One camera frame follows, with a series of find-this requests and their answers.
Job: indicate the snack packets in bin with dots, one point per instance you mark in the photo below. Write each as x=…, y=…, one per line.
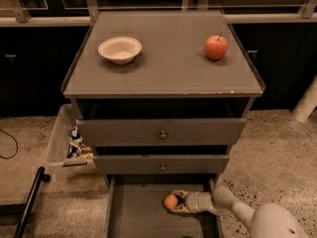
x=77, y=147

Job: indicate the metal railing frame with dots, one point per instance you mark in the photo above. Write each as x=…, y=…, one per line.
x=86, y=12

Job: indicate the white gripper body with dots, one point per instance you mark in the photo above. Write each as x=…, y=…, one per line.
x=194, y=201

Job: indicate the black metal stand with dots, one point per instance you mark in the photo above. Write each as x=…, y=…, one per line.
x=20, y=212

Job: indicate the grey drawer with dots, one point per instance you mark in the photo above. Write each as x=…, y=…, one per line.
x=137, y=211
x=161, y=132
x=161, y=164

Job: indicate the white bowl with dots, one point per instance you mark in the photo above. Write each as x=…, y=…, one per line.
x=120, y=50

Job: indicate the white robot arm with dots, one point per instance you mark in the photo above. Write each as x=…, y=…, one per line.
x=269, y=220

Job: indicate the grey bottom drawer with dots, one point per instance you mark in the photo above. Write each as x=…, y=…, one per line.
x=137, y=211

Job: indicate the red apple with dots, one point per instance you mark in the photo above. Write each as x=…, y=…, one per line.
x=216, y=47

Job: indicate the grey middle drawer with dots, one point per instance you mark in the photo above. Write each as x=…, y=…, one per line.
x=161, y=164

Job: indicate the orange fruit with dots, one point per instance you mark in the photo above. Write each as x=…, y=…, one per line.
x=170, y=201

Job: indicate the white cylindrical post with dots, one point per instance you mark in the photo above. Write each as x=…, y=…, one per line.
x=307, y=103

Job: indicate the grey drawer cabinet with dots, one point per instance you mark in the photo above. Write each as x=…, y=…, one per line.
x=171, y=78

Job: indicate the grey top drawer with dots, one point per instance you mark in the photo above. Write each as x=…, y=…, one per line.
x=161, y=132

